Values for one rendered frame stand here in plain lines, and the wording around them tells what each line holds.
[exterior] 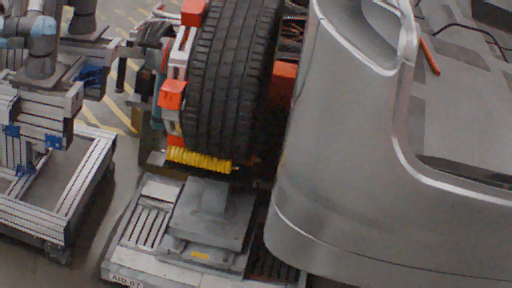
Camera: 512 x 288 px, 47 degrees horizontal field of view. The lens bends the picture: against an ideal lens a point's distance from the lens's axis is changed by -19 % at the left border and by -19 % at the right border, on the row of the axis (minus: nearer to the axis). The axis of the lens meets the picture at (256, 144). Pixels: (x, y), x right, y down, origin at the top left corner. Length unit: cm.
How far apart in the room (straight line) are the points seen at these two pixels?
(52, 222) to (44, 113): 47
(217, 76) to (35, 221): 100
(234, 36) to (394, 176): 99
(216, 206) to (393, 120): 152
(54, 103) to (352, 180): 133
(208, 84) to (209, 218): 73
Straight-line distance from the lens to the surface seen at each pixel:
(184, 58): 234
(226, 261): 273
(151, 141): 346
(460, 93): 249
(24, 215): 275
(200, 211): 287
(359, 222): 158
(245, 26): 232
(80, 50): 296
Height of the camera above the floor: 189
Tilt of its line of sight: 29 degrees down
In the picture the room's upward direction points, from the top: 11 degrees clockwise
